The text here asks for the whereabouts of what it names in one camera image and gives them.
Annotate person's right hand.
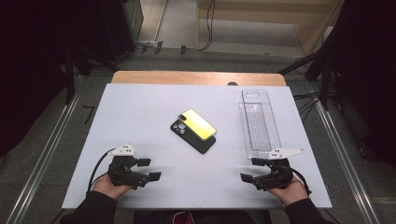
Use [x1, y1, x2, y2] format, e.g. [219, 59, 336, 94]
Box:
[269, 176, 309, 207]

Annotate person's left hand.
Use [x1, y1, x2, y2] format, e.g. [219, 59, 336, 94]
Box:
[92, 173, 134, 201]

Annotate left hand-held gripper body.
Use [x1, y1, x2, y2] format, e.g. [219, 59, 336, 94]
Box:
[106, 143, 149, 190]

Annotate clear plastic tray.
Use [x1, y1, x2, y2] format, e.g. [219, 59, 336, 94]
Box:
[238, 89, 283, 161]

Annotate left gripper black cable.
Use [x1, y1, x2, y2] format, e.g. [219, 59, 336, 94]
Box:
[88, 148, 116, 192]

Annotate black floor cables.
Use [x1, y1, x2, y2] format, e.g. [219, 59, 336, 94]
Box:
[292, 91, 321, 124]

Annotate light wooden platform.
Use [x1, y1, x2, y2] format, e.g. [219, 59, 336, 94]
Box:
[195, 0, 344, 57]

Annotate iridescent phone case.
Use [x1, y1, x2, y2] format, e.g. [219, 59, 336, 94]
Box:
[178, 108, 218, 142]

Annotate black metal stand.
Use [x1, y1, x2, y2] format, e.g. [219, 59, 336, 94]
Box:
[278, 46, 335, 111]
[64, 43, 120, 105]

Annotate dark curtain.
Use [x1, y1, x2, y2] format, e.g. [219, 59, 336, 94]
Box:
[0, 0, 106, 158]
[323, 0, 396, 167]

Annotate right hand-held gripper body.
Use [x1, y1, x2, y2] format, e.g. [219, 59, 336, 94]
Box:
[253, 147, 305, 191]

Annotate white table board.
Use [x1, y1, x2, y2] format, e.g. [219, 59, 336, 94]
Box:
[62, 83, 332, 210]

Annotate dark cabinet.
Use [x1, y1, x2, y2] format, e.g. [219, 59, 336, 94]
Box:
[99, 0, 144, 62]

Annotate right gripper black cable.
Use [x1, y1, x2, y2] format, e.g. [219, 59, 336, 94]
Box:
[290, 167, 312, 196]

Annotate hanging black cable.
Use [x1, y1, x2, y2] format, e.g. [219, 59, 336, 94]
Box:
[197, 0, 217, 51]

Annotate wooden table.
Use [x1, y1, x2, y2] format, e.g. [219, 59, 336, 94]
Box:
[111, 70, 288, 87]

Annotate black phone case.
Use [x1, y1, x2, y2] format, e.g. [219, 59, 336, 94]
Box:
[170, 119, 217, 155]

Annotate metal floor rail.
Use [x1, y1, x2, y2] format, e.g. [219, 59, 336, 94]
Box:
[6, 76, 83, 224]
[307, 82, 382, 224]

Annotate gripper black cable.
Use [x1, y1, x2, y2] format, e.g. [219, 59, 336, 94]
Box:
[88, 148, 116, 192]
[290, 167, 312, 196]

